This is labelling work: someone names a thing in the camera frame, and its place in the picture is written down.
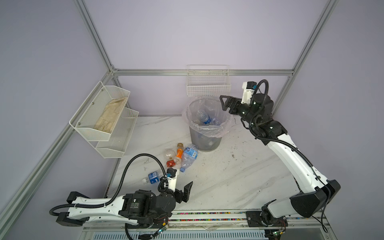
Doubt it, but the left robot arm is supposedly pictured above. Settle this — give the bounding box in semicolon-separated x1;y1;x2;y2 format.
50;182;193;229

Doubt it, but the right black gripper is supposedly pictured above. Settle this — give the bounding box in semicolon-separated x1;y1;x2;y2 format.
216;96;255;128

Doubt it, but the beige cloth in shelf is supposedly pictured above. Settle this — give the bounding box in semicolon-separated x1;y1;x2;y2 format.
94;97;128;134

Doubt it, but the grey mesh waste bin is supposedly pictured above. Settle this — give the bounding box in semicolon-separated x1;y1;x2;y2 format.
182;98;233;152

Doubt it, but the white mesh lower shelf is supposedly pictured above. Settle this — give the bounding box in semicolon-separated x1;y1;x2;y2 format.
96;108;139;159

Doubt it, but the red cap round bottle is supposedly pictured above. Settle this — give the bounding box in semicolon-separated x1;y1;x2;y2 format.
166;160;176;168

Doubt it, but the white wire wall basket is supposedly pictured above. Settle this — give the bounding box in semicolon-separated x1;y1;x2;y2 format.
187;65;232;98

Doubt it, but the right black corrugated cable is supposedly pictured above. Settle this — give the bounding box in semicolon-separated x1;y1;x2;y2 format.
248;79;331;233

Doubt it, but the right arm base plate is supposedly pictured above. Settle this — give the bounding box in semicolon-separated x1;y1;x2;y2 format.
246;211;288;228

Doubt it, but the crushed clear round bottle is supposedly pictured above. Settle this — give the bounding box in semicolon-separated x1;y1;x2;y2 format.
164;149;176;161

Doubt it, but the crushed bottle blue label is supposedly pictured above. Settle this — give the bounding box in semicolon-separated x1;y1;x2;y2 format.
180;144;199;173

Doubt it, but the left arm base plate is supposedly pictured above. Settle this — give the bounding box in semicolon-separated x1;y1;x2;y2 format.
125;214;172;229

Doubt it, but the blue cap water bottle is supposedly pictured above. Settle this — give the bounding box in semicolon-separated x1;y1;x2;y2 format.
142;170;164;185

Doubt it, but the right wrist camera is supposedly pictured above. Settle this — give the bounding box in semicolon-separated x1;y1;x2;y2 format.
241;81;257;105

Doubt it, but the clear plastic bin liner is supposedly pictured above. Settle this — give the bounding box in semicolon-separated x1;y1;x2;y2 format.
182;97;233;138

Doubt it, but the orange label juice bottle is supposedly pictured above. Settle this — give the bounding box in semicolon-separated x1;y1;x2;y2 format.
174;143;184;164

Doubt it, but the black corrugated cable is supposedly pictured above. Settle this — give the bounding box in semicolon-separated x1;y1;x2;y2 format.
248;79;331;233
48;153;167;217

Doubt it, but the left black corrugated cable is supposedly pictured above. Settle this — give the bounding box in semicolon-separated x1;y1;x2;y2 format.
48;153;167;217

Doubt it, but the clear bottle white cap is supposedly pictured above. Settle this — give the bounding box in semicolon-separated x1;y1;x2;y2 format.
211;116;227;126

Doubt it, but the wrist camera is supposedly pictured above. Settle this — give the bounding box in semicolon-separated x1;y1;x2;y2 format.
167;168;180;192
241;81;257;105

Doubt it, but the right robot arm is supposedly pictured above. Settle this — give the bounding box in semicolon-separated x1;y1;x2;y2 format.
220;94;341;226

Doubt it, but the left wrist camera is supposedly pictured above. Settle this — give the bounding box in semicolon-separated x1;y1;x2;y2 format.
167;168;180;192

